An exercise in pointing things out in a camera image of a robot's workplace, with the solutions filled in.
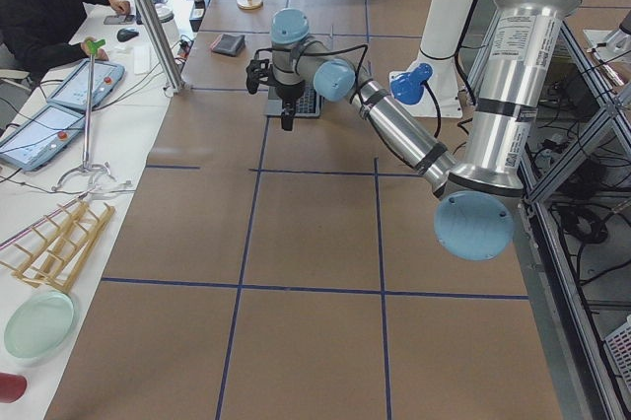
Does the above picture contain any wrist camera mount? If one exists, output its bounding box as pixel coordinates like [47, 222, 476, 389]
[245, 58, 270, 95]

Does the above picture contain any smartphone on desk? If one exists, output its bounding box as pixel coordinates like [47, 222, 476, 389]
[104, 14, 135, 26]

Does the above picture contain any aluminium frame post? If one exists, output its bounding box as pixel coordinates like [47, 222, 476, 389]
[135, 0, 185, 95]

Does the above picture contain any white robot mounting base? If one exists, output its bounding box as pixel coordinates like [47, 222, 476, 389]
[406, 0, 475, 118]

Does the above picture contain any near teach pendant tablet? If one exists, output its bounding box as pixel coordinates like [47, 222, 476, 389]
[1, 105, 85, 172]

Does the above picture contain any red cup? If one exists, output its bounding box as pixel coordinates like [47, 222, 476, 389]
[0, 372, 28, 403]

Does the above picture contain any white plastic basket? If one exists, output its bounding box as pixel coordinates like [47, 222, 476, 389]
[604, 315, 631, 391]

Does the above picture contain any black computer mouse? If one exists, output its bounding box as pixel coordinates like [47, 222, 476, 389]
[116, 28, 139, 42]

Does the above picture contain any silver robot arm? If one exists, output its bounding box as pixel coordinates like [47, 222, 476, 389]
[246, 0, 582, 261]

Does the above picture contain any folded grey cloth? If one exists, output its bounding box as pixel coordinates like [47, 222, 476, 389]
[210, 34, 245, 57]

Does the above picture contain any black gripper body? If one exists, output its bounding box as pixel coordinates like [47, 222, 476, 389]
[275, 83, 305, 116]

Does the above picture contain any far teach pendant tablet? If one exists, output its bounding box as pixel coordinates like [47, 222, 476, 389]
[47, 58, 125, 111]

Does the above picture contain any metal stand with green clip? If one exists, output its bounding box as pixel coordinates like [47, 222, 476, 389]
[51, 38, 115, 192]

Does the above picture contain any teach pendant tablet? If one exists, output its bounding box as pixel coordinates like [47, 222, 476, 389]
[1, 105, 85, 172]
[47, 58, 125, 111]

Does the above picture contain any grey laptop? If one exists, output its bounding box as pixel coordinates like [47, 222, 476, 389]
[264, 85, 323, 118]

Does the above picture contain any person in black sweater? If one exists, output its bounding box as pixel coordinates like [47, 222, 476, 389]
[1, 0, 131, 74]

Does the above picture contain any black braided left cable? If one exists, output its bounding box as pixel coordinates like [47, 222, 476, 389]
[253, 43, 371, 81]

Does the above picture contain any wooden dish rack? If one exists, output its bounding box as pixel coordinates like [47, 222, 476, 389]
[1, 199, 115, 294]

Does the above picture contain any pale green plate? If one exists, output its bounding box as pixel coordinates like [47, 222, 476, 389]
[3, 291, 75, 361]

